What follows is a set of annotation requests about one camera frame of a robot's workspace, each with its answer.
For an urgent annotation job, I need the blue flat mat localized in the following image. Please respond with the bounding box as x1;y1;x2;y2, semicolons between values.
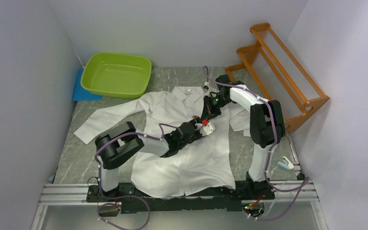
72;68;103;102

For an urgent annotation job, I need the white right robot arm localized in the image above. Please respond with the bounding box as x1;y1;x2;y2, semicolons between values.
201;73;285;199

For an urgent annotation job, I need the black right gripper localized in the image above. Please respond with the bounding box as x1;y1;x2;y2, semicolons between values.
201;94;233;121

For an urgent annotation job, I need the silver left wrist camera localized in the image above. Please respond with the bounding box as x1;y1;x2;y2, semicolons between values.
196;119;216;137

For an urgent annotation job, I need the aluminium frame rail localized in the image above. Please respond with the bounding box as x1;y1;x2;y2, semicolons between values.
31;180;328;230

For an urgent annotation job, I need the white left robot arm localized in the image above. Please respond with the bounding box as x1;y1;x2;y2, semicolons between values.
94;118;208;201

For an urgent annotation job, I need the green plastic basin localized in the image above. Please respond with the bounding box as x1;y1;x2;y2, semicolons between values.
80;52;152;99

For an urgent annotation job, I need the small light blue object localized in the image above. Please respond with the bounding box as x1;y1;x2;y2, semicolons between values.
277;156;294;171

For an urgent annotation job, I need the orange wooden rack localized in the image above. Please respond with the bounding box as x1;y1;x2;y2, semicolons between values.
226;23;329;133

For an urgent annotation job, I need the white button-up shirt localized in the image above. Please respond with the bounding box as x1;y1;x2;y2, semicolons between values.
75;87;249;198

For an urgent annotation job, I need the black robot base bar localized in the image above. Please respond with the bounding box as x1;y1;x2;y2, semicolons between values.
86;180;275;214

